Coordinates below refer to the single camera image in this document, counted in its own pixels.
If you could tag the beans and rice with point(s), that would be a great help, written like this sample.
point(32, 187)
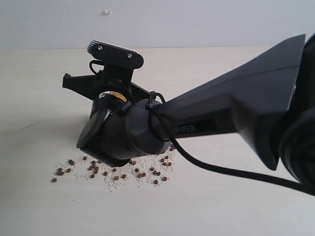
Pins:
point(153, 169)

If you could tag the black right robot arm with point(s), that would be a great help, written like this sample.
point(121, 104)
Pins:
point(269, 102)

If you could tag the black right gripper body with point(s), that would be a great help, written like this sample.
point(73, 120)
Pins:
point(104, 136)

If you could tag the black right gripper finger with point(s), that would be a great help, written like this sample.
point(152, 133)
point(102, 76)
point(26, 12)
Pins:
point(88, 86)

